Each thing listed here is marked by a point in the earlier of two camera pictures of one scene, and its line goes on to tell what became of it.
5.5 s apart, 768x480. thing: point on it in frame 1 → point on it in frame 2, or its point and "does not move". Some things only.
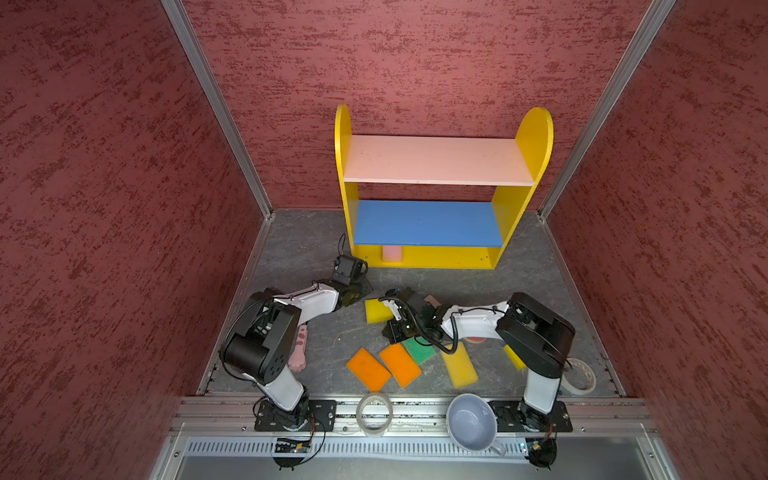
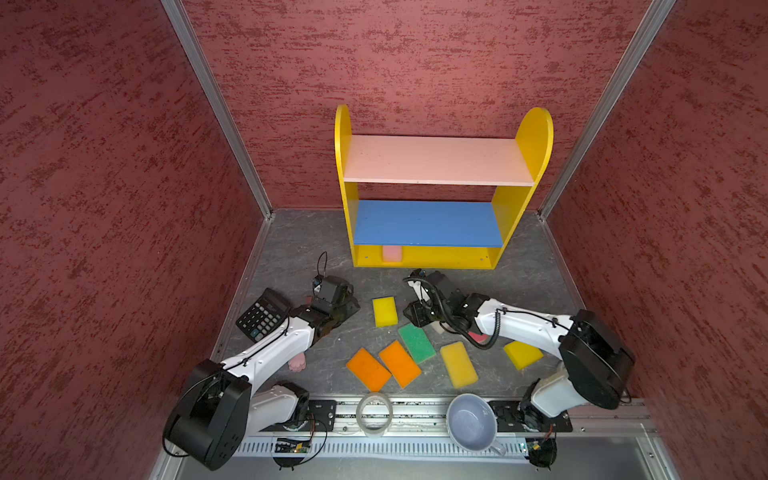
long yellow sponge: (459, 366) does not move
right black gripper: (395, 335) → (417, 314)
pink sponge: (392, 253) does not move
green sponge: (420, 353) does not move
